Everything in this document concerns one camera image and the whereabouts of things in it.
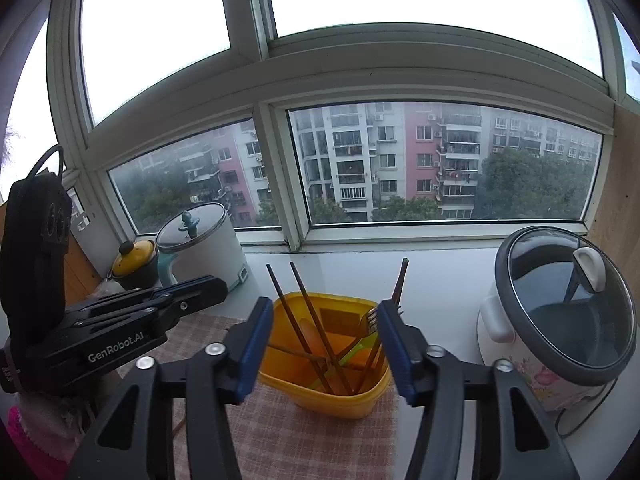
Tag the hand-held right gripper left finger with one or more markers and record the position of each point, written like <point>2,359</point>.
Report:
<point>252,355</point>

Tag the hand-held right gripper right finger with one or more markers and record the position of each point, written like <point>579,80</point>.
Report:
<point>397,355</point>

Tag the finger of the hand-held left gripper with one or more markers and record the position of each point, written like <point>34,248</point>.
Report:
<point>200,287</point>
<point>190,310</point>

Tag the metal fork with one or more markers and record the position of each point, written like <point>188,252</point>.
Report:
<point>369,320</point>

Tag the yellow plastic utensil holder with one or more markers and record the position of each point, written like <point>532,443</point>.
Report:
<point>340,405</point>

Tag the person's left forearm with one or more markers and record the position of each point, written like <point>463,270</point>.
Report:
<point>35,440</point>

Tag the teal and white electric pot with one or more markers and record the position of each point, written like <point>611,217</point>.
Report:
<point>215,250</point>

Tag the wooden plank board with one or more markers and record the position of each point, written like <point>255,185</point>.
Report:
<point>82,275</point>

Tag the black pot with yellow lid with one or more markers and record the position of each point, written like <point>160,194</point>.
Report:
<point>135,260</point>

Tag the pink plaid cloth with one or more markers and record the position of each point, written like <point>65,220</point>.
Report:
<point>300,440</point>

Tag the white floral rice cooker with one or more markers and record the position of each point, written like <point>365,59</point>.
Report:
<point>505,330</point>

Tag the apartment buildings outside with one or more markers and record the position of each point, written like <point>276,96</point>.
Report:
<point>425,160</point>

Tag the light wooden side panel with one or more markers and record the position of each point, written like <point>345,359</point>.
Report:
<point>620,185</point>

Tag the white window frame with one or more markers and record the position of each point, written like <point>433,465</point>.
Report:
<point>400,75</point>

